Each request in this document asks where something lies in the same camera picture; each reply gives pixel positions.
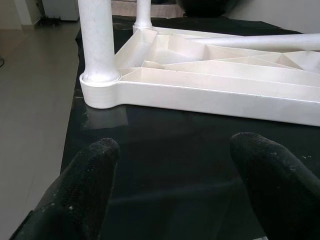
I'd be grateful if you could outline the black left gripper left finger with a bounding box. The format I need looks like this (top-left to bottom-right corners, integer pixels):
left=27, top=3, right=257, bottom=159
left=9, top=137, right=121, bottom=240

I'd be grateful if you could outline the black floor mat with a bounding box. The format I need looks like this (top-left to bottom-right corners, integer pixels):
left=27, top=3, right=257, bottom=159
left=58, top=14, right=320, bottom=240

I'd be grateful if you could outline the white plastic table top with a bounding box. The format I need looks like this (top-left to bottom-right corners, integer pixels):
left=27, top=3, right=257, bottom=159
left=79, top=23, right=320, bottom=127

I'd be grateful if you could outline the patterned floor rug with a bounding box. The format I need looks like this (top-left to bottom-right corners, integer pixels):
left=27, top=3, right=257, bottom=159
left=111, top=2, right=187, bottom=19

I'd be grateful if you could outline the white plastic table leg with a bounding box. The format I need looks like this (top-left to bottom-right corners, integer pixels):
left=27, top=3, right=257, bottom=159
left=133, top=0, right=154, bottom=29
left=184, top=33, right=320, bottom=53
left=77, top=0, right=120, bottom=85

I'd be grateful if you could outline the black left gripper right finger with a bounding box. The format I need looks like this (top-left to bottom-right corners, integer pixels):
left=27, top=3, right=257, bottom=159
left=229, top=131, right=320, bottom=240

